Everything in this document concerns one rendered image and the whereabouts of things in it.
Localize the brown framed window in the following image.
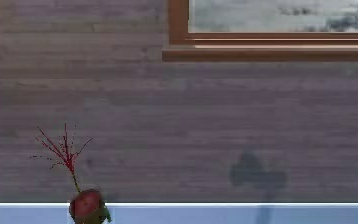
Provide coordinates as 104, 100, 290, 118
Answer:
161, 0, 358, 63

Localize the red flower in vase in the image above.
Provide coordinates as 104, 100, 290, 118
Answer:
29, 121, 113, 224

